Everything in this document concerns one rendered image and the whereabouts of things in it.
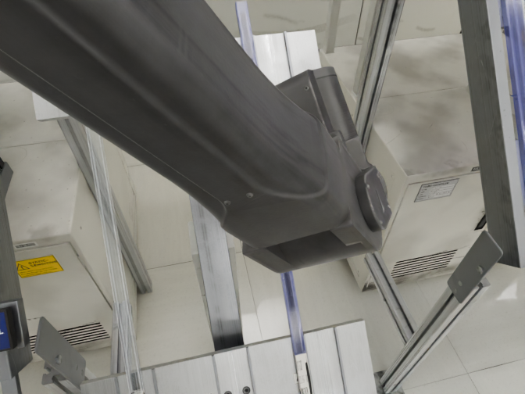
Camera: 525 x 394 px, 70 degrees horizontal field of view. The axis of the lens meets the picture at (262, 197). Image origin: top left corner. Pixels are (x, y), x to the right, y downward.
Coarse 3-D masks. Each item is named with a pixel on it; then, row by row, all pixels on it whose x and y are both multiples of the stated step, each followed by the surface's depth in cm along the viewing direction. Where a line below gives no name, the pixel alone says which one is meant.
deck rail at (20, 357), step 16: (0, 176) 54; (0, 192) 53; (0, 208) 53; (0, 224) 52; (0, 240) 51; (0, 256) 51; (0, 272) 50; (16, 272) 54; (0, 288) 49; (16, 288) 53; (16, 352) 51; (0, 368) 48; (16, 368) 50
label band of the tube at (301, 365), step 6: (294, 354) 45; (300, 354) 45; (306, 354) 45; (300, 360) 45; (306, 360) 45; (300, 366) 45; (306, 366) 45; (300, 372) 45; (306, 372) 45; (300, 378) 45; (306, 378) 45; (300, 384) 45; (306, 384) 45; (300, 390) 45; (306, 390) 45
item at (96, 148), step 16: (96, 144) 42; (96, 160) 42; (96, 176) 42; (96, 192) 42; (112, 208) 43; (112, 224) 42; (112, 240) 42; (112, 256) 42; (112, 272) 42; (112, 288) 42; (128, 304) 42; (128, 320) 42; (128, 336) 42; (128, 352) 42; (128, 368) 42; (128, 384) 42
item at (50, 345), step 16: (0, 160) 84; (112, 320) 96; (48, 336) 51; (112, 336) 93; (48, 352) 50; (64, 352) 55; (112, 352) 90; (64, 368) 54; (80, 368) 60; (112, 368) 88
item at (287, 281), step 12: (240, 12) 45; (240, 24) 45; (240, 36) 46; (252, 48) 45; (252, 60) 45; (288, 276) 45; (288, 288) 45; (288, 300) 45; (288, 312) 45; (288, 324) 46; (300, 324) 45; (300, 336) 45; (300, 348) 45
